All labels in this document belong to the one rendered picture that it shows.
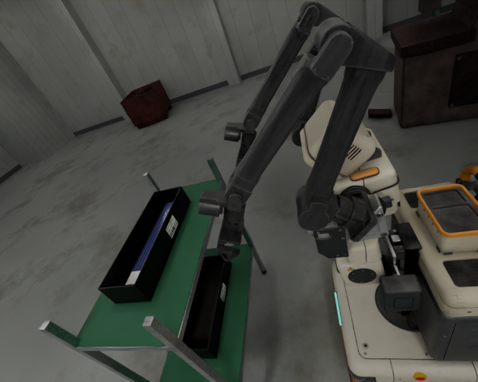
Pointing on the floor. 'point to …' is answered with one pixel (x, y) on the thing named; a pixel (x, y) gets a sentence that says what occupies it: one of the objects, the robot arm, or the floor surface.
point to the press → (444, 65)
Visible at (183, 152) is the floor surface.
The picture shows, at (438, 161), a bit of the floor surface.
